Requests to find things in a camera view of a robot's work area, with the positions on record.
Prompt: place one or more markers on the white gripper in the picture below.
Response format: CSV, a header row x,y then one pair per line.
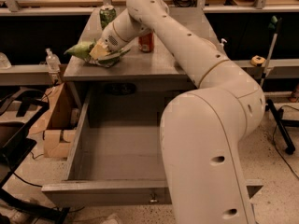
x,y
108,40

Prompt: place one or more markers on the green jalapeno chip bag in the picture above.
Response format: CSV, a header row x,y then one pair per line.
x,y
82,50

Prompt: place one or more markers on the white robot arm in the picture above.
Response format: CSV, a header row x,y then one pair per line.
x,y
200,129

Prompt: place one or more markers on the grey drawer cabinet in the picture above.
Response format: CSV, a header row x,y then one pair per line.
x,y
138,65

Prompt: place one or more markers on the open grey top drawer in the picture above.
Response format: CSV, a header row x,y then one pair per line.
x,y
117,157

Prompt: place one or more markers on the metal drawer knob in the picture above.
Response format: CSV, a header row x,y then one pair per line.
x,y
153,198

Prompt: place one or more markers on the green soda can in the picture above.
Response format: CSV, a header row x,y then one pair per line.
x,y
107,14

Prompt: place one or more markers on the clear sanitizer bottle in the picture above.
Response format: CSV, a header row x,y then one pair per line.
x,y
52,61

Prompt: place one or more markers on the orange soda can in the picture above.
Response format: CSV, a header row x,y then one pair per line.
x,y
146,42

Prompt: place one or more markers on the cardboard box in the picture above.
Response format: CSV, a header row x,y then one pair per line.
x,y
56,126

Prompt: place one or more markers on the black chair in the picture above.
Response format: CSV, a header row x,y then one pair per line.
x,y
15,146

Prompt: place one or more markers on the small white pump bottle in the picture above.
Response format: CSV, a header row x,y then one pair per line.
x,y
223,43

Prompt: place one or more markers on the yellow tape measure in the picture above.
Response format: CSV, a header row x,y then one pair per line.
x,y
257,60

